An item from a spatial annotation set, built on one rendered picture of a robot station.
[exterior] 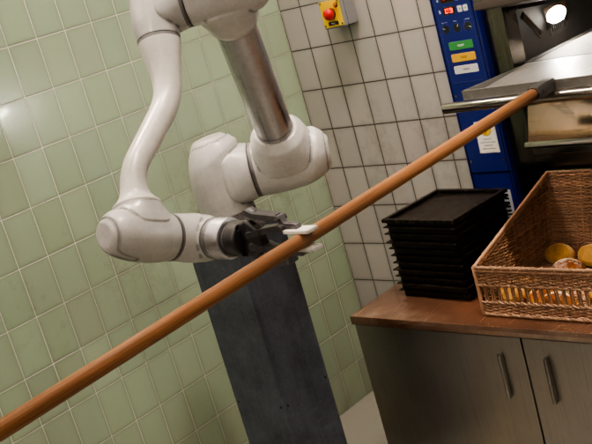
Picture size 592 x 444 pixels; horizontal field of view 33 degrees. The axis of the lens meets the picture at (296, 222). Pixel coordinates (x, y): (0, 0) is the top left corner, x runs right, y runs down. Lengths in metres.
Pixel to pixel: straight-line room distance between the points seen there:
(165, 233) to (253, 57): 0.58
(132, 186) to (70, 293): 1.02
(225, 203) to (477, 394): 0.92
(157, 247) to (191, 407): 1.39
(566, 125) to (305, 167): 0.86
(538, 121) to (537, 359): 0.77
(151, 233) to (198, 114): 1.38
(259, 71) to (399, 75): 1.02
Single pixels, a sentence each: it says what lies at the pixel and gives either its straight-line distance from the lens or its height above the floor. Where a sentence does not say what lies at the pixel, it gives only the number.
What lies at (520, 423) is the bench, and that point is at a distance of 2.98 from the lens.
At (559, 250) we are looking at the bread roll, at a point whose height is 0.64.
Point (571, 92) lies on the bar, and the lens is 2.67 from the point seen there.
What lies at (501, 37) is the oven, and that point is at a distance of 3.18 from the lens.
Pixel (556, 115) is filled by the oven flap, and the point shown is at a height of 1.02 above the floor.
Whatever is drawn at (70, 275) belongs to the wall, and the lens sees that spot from 3.08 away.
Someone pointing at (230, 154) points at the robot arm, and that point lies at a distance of 2.74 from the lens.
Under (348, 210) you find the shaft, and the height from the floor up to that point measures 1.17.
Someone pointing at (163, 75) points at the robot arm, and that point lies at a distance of 2.29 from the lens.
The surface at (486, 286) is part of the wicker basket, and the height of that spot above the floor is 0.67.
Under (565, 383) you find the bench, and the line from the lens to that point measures 2.82.
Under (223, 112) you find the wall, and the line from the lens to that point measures 3.46.
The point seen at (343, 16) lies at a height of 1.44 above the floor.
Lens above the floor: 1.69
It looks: 14 degrees down
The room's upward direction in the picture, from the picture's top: 16 degrees counter-clockwise
